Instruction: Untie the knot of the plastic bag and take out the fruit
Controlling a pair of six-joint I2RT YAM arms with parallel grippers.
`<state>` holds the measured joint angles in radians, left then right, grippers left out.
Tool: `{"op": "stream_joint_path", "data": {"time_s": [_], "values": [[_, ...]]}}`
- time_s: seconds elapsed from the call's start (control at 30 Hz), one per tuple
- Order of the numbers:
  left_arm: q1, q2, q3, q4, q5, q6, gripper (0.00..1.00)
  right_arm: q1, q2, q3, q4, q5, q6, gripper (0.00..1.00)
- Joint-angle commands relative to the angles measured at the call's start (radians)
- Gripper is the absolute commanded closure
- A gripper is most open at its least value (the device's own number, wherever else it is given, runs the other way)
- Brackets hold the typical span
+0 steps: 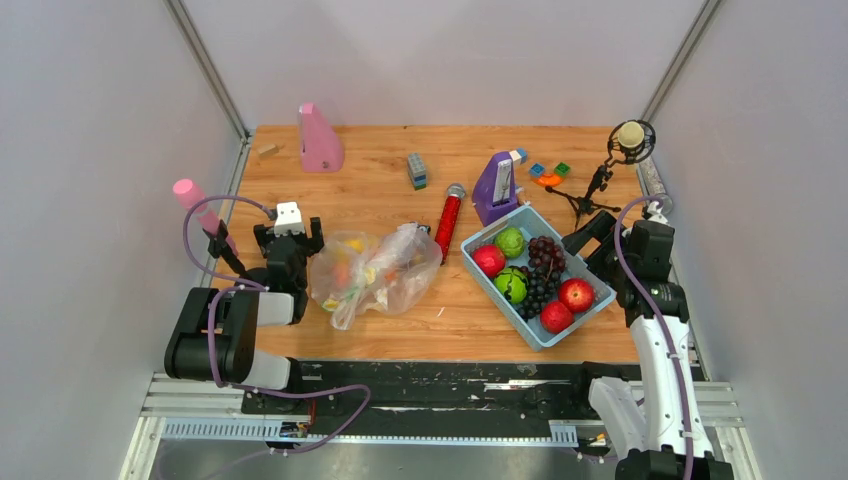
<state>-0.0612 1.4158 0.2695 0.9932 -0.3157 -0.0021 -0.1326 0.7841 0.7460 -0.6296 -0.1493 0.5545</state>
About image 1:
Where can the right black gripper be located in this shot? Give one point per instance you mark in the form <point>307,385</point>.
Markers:
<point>601,228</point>

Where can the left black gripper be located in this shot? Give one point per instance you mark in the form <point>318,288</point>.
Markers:
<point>312,244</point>

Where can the clear plastic fruit bag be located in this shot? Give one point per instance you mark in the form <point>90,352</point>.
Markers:
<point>356,272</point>

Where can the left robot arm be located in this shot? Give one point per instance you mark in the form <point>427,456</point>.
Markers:
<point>222,326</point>

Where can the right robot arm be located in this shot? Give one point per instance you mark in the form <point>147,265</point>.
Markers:
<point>661,435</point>

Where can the glitter clear tube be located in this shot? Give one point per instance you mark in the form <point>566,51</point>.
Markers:
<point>653,184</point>

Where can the red apple right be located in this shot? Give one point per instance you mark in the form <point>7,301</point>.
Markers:
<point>577,295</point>

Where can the red apple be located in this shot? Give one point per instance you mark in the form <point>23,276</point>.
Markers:
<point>490,259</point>
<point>555,317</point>
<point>577,295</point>

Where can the dark purple grape bunch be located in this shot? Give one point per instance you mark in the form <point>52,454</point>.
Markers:
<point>545,266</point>

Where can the black tripod microphone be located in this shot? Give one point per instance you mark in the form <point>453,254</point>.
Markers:
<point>629,143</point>

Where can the small wooden block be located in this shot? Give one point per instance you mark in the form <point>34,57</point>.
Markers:
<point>267,150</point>

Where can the pink metronome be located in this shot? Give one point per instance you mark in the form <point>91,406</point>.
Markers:
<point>321,150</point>

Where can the pink microphone on stand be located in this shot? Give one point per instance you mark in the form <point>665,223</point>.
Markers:
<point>220,243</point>

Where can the red apple front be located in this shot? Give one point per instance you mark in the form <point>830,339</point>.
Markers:
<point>555,317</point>

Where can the light blue plastic basket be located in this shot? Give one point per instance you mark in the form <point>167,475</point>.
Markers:
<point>521,265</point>

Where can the orange blue green toy bricks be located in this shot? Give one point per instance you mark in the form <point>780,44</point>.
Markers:
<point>541,176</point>

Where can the green guava back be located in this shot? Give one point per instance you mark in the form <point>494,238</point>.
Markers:
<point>511,242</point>

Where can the grey stacked toy bricks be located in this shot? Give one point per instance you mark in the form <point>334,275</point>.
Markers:
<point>417,171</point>

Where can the red apple back left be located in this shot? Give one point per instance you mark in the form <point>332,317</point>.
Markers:
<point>490,259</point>

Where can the purple metronome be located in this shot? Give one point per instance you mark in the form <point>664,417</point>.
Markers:
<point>494,194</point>

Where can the red glitter microphone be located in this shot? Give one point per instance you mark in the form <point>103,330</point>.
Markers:
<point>455,193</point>

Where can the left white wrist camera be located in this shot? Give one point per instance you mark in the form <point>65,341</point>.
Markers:
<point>288,220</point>

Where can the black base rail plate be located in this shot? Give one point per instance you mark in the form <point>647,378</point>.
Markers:
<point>439,399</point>

